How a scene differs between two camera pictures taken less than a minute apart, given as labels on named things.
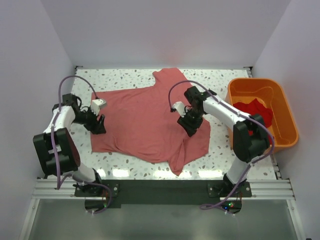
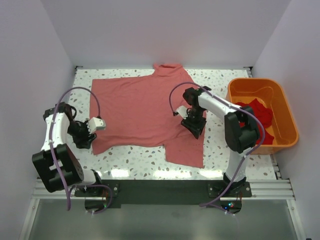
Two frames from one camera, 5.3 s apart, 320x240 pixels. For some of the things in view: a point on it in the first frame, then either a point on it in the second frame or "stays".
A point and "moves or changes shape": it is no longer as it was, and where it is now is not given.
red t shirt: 254,107 stays
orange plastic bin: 270,92 stays
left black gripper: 96,123 to 85,139
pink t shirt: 141,126 moves or changes shape
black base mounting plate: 103,195 stays
